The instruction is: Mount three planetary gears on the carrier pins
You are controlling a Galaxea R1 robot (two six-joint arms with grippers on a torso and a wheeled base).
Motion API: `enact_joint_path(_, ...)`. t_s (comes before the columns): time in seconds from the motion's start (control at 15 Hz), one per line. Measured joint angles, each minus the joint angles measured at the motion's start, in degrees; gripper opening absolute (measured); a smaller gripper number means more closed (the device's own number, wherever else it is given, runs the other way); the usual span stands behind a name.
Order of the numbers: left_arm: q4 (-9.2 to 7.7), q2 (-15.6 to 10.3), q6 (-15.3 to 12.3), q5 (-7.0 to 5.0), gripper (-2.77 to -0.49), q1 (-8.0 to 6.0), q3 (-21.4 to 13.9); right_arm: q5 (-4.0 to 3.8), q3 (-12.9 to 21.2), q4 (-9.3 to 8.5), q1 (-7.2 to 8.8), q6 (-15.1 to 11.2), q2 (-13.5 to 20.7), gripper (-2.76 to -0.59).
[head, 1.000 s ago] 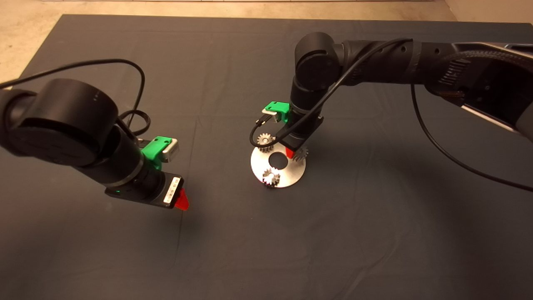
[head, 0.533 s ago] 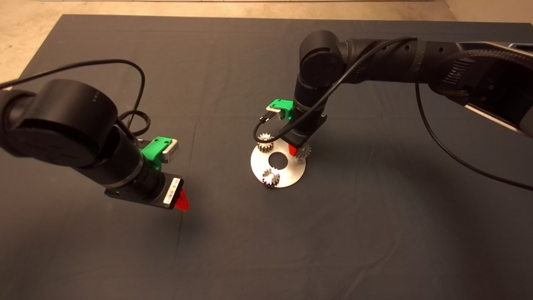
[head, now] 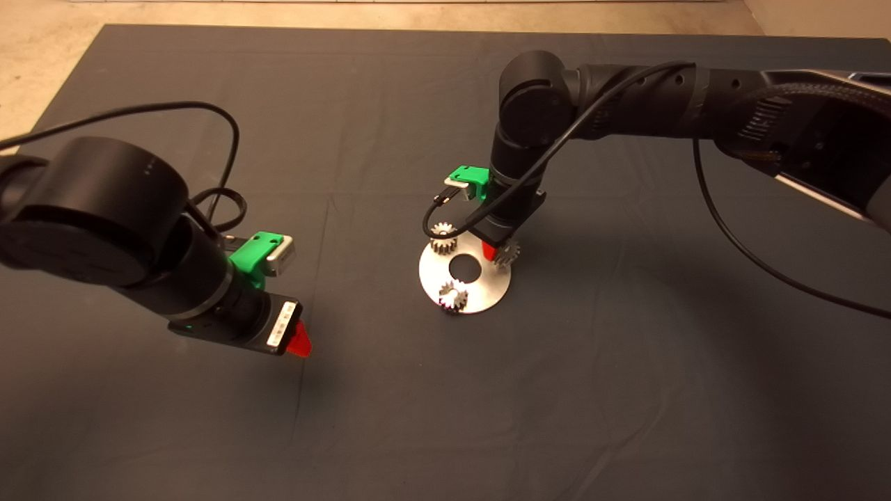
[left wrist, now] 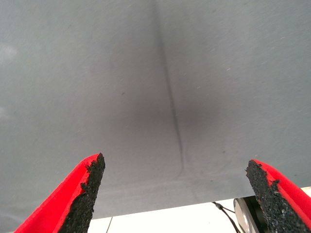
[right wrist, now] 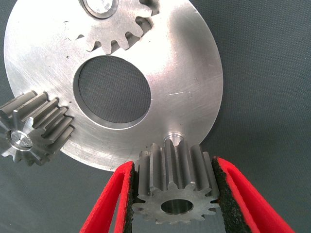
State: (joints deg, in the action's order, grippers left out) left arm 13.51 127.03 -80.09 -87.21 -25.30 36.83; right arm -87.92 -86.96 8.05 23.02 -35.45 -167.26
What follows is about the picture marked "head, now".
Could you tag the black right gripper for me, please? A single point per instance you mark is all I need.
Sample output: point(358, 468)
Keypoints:
point(511, 212)

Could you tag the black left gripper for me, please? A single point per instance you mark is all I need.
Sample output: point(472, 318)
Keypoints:
point(243, 323)

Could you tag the small steel planetary gear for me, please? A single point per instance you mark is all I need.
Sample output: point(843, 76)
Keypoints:
point(444, 243)
point(508, 254)
point(452, 298)

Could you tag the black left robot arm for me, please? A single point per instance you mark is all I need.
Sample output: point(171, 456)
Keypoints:
point(104, 216)

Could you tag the round metal carrier plate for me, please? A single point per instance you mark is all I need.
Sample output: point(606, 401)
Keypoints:
point(487, 289)

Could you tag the dark grey table cloth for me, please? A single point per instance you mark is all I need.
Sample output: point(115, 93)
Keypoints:
point(445, 417)

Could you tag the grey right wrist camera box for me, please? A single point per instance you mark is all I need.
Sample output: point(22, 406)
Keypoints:
point(459, 189)

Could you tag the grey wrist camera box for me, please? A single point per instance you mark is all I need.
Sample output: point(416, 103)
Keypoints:
point(282, 256)
point(459, 189)

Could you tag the green right camera mount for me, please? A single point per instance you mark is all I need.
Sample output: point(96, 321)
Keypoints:
point(472, 175)

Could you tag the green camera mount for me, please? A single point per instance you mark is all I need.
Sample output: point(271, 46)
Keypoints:
point(472, 175)
point(254, 257)

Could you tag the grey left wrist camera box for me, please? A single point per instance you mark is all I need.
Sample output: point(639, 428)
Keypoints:
point(282, 256)

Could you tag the green left camera mount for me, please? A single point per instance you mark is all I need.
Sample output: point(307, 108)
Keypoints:
point(254, 257)

